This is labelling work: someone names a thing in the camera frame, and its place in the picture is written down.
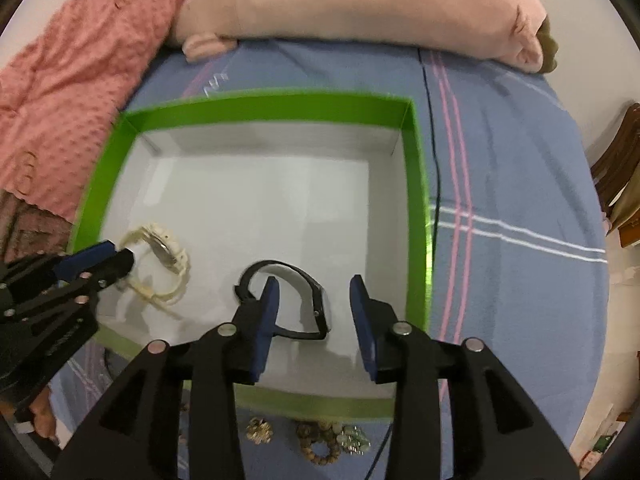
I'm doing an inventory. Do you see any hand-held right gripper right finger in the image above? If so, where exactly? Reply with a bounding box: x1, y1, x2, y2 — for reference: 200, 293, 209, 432
349, 274, 583, 480

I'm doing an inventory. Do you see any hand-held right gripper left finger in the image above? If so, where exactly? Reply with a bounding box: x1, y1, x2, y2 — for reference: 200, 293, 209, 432
52, 276, 281, 480

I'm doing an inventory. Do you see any cream wrist watch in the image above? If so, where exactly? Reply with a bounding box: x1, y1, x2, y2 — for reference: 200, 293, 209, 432
117, 223, 191, 311

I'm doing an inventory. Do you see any pink dotted pillow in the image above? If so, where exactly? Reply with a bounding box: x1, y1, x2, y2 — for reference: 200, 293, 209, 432
0, 0, 221, 221

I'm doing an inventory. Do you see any brown wooden bead bracelet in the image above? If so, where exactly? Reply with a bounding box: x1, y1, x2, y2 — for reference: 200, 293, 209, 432
295, 421, 346, 467

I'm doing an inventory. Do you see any pink plush pillow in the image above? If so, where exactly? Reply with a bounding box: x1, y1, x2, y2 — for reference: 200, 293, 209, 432
167, 0, 558, 73

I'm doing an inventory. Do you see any green jade bracelet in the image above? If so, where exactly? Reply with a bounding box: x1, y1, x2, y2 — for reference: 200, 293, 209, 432
340, 425, 372, 456

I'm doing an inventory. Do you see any person's left hand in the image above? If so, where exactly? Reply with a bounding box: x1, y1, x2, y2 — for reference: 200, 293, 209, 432
20, 392, 58, 443

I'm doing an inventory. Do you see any brown fringed scarf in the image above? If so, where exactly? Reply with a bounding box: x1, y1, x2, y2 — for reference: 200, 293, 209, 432
0, 190, 71, 266

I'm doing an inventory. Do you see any green cardboard box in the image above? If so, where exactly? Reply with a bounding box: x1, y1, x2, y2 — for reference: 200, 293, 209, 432
67, 89, 435, 421

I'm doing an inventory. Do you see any black wrist watch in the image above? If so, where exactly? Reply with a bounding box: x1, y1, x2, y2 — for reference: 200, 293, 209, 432
235, 260, 331, 341

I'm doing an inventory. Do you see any blue striped bed sheet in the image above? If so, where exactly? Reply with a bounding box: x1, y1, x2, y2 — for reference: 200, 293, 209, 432
45, 35, 611, 480

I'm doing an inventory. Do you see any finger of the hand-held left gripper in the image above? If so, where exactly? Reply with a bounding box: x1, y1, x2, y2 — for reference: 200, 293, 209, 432
0, 249, 136, 336
0, 240, 118, 291

